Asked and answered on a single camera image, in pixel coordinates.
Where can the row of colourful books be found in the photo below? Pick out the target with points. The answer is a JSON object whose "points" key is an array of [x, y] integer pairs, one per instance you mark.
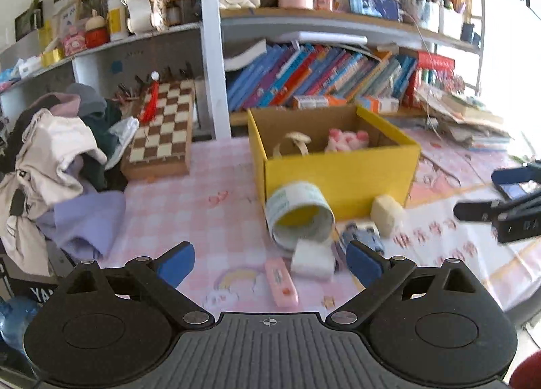
{"points": [[304, 72]]}

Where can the wooden chessboard box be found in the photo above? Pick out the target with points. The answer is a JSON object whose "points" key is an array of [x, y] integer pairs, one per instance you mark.
{"points": [[162, 131]]}

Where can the pink patterned box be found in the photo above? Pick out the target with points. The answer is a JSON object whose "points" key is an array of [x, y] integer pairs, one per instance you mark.
{"points": [[74, 43]]}

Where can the red round doll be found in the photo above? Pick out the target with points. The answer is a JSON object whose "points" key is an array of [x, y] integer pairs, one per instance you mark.
{"points": [[96, 32]]}

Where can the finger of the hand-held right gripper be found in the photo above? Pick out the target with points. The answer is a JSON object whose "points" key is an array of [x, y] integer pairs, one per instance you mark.
{"points": [[477, 211], [517, 180]]}

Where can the white pen holder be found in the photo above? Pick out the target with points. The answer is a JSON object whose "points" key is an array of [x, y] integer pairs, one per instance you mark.
{"points": [[443, 19]]}

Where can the blue toy car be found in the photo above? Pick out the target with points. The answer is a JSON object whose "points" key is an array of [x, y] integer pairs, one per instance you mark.
{"points": [[363, 237]]}

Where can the red tassel charm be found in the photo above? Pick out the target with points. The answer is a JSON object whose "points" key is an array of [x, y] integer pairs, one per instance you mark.
{"points": [[150, 104]]}

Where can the beige ribbon roll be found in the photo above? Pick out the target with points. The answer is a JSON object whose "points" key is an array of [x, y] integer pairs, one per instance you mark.
{"points": [[296, 142]]}

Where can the grey and pink garment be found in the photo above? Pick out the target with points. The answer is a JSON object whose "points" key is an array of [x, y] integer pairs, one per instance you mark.
{"points": [[63, 104]]}

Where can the clear packing tape roll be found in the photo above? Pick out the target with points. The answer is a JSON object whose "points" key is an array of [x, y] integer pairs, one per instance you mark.
{"points": [[296, 199]]}

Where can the pink plastic case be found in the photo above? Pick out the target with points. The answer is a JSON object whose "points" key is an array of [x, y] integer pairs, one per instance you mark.
{"points": [[281, 283]]}

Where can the black picture frame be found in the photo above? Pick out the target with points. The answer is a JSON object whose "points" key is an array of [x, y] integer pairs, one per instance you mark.
{"points": [[28, 21]]}

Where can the red garment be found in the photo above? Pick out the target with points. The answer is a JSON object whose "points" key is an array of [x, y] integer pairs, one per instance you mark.
{"points": [[528, 372]]}

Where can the pile of clothes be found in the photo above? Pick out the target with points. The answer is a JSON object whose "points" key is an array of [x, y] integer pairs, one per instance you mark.
{"points": [[46, 161]]}

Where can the dark blue box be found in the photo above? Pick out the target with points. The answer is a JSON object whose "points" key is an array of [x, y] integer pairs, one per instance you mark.
{"points": [[374, 6]]}

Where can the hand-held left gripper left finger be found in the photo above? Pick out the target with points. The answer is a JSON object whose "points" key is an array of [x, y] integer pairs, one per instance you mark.
{"points": [[177, 262]]}

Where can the yellow cardboard box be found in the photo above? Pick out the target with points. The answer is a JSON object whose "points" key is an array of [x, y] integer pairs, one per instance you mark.
{"points": [[338, 177]]}

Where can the small orange white carton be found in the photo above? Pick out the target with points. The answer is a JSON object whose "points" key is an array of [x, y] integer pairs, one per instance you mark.
{"points": [[378, 104]]}

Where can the red marker pen box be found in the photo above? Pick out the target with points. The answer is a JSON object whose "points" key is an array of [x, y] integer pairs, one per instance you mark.
{"points": [[431, 72]]}

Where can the yellow white jar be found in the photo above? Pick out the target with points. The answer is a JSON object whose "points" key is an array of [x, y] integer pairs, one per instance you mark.
{"points": [[117, 19]]}

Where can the white shelf unit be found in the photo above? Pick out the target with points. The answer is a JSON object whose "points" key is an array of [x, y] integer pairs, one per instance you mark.
{"points": [[209, 55]]}

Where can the large orange white carton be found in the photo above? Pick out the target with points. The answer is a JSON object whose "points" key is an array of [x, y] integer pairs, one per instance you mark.
{"points": [[310, 101]]}

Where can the pink plush toy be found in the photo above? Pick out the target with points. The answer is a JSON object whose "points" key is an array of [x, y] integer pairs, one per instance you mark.
{"points": [[344, 139]]}

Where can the white foam block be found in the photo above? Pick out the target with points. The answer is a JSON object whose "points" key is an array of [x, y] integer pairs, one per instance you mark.
{"points": [[310, 260]]}

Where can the dark green garment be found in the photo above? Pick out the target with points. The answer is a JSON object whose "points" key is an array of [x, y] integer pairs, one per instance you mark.
{"points": [[99, 131]]}

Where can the blue water bottle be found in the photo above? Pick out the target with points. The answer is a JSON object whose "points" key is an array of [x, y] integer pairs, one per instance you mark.
{"points": [[17, 323]]}

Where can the lilac cloth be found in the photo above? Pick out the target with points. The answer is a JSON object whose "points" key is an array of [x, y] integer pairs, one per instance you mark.
{"points": [[88, 220]]}

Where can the pink checkered tablecloth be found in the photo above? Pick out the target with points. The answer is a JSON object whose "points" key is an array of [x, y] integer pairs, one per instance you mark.
{"points": [[211, 203]]}

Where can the white power adapter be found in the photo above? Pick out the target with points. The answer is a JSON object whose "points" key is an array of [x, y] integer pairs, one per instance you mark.
{"points": [[386, 213]]}

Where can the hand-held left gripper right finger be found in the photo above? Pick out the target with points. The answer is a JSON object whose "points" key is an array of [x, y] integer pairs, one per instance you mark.
{"points": [[359, 260]]}

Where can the pile of papers and books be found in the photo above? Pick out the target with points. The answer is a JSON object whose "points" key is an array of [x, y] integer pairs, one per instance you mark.
{"points": [[465, 118]]}

